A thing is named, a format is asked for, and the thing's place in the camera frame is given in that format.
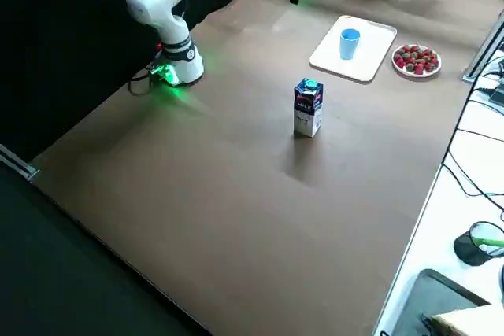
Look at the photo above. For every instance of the blue white milk carton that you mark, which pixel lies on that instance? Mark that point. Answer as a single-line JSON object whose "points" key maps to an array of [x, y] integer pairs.
{"points": [[309, 108]]}

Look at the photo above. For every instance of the aluminium profile post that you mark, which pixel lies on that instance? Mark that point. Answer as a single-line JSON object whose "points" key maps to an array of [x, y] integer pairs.
{"points": [[482, 49]]}

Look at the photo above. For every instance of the white round plate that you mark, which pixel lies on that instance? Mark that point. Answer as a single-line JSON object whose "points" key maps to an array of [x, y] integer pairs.
{"points": [[417, 75]]}

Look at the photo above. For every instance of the dark grey tray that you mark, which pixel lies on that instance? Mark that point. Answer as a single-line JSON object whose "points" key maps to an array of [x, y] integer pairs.
{"points": [[433, 296]]}

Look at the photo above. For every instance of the blue plastic cup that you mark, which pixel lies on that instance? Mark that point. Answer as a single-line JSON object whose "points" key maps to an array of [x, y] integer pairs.
{"points": [[349, 46]]}

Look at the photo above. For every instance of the aluminium frame bar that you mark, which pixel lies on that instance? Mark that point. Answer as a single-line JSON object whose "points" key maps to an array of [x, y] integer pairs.
{"points": [[19, 165]]}

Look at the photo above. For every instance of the white rectangular tray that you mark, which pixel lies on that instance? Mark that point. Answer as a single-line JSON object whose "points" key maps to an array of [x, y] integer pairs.
{"points": [[354, 68]]}

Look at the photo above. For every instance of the dark mesh pen cup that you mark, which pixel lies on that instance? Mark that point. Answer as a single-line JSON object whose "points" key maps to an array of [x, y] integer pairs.
{"points": [[468, 245]]}

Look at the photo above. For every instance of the green pen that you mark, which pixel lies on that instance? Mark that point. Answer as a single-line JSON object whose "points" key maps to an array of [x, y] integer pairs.
{"points": [[488, 241]]}

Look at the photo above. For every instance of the beige block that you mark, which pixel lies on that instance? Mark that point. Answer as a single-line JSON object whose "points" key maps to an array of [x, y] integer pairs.
{"points": [[472, 322]]}

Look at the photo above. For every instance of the white side desk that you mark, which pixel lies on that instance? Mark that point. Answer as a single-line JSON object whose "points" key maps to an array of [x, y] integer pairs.
{"points": [[433, 241]]}

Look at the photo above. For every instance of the red strawberries heap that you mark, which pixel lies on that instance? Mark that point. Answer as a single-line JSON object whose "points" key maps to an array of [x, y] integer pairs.
{"points": [[417, 58]]}

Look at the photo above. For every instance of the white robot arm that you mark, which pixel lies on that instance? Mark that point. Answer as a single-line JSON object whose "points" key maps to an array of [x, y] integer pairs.
{"points": [[173, 37]]}

